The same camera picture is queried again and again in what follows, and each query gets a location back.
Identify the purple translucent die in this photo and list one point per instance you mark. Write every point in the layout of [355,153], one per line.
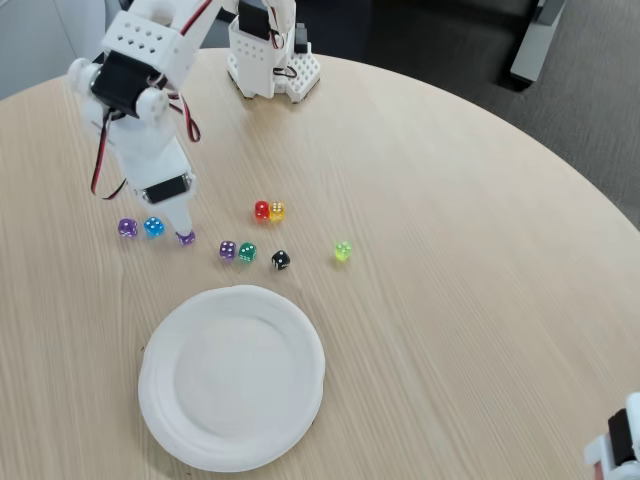
[127,227]
[186,239]
[227,250]

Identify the white paper plate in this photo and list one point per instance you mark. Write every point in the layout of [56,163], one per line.
[232,377]

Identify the blue translucent die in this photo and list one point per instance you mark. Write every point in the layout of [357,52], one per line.
[153,227]

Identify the red translucent die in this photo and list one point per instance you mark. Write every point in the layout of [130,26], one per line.
[261,210]

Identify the orange translucent die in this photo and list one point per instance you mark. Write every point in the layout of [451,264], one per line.
[278,211]

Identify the black die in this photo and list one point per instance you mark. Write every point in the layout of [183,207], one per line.
[280,260]

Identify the black office chair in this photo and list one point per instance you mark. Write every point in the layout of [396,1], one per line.
[215,35]

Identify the lime green translucent die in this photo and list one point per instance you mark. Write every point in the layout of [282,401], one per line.
[342,250]

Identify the white cabinet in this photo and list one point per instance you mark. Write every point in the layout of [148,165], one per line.
[35,40]

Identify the black seat cushion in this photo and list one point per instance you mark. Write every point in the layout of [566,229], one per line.
[450,5]

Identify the grey desk leg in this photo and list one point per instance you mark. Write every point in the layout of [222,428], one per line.
[532,45]

